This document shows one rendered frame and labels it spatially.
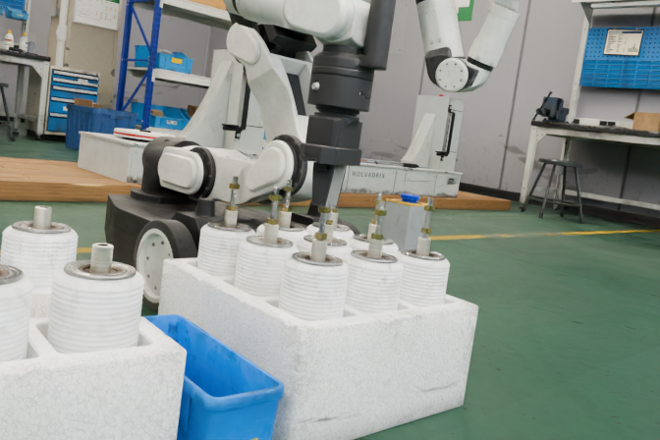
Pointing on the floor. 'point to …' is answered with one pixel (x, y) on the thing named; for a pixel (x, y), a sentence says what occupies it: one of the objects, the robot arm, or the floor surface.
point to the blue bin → (220, 387)
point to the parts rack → (184, 9)
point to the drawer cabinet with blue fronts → (58, 98)
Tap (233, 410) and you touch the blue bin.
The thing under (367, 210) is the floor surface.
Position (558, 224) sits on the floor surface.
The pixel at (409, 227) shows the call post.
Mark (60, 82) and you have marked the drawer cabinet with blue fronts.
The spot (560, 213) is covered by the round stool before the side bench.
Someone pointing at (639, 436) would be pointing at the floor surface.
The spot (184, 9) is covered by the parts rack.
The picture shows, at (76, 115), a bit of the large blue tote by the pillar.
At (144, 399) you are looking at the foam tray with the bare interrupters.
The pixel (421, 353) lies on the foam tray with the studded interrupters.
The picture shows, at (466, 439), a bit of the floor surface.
